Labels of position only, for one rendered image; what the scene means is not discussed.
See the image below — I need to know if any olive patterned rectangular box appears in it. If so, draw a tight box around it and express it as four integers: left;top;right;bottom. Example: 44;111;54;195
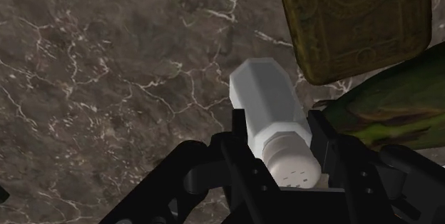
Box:
274;0;433;86

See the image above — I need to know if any white salt shaker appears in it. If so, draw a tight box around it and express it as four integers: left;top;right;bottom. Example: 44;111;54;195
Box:
229;57;322;188

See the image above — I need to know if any green and brown mottled object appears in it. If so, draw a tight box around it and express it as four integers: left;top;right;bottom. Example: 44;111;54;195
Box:
312;42;445;152

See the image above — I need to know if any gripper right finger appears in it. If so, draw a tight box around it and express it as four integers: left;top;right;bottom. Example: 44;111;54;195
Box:
307;109;445;224

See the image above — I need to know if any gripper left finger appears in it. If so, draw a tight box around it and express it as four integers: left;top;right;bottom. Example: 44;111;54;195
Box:
98;108;281;224

